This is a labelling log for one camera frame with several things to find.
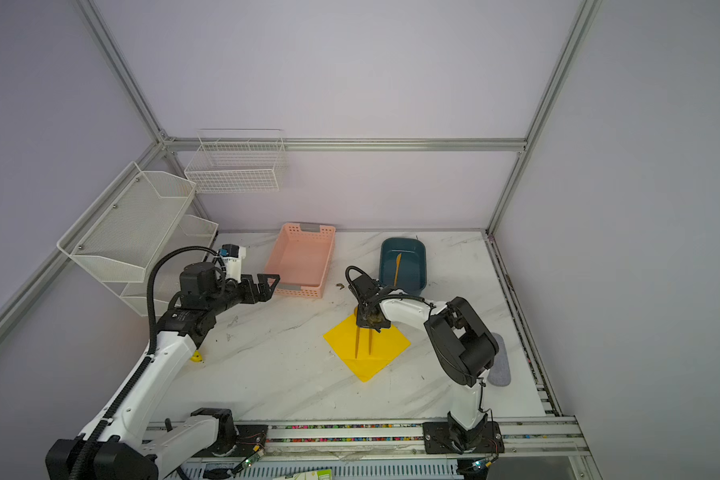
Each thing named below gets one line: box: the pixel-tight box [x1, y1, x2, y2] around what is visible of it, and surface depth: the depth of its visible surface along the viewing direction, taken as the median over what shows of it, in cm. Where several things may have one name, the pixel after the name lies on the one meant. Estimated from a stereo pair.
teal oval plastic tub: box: [379, 237, 427, 297], surface depth 110 cm
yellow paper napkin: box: [323, 313, 412, 383], surface depth 92 cm
